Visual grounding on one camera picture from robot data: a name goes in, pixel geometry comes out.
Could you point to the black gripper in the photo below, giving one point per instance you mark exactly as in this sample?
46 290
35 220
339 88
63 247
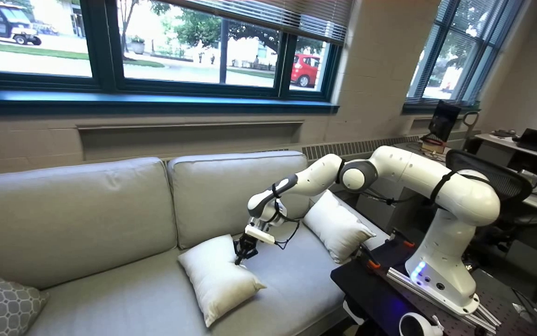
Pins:
249 243

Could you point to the plain white pillow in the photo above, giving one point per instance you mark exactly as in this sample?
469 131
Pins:
219 282
337 226

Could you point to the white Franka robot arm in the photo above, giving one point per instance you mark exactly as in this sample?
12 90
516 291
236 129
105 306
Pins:
462 198

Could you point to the grey fabric couch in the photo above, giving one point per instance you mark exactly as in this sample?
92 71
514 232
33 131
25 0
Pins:
64 217

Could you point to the black orange clamp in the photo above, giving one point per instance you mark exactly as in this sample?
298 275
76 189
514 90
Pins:
408 243
372 260

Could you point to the black robot table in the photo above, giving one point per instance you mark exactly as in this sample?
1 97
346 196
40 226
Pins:
368 291

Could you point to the beige radiator cover with grille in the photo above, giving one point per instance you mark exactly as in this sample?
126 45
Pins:
318 148

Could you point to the grey drawer cabinet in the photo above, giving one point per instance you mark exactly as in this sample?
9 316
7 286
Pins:
400 215

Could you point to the red vehicle outside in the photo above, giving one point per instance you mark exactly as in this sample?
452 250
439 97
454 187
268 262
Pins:
307 69

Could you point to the black computer monitor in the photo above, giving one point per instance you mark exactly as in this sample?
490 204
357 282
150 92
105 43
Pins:
445 122

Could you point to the horizontal window blinds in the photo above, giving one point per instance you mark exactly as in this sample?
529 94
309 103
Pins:
307 15

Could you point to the grey patterned pillow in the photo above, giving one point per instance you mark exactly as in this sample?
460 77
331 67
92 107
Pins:
1 308

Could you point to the wide teal framed window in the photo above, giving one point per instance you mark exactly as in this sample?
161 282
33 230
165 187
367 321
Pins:
104 43

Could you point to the black office chair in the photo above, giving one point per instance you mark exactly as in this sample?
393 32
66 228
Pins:
519 183

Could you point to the narrow light blue window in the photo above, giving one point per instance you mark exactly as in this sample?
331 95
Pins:
475 67

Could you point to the dark parked car outside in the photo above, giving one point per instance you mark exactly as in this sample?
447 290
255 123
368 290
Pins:
5 23

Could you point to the silver robot base rail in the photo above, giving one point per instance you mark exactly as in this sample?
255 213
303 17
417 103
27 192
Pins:
430 299

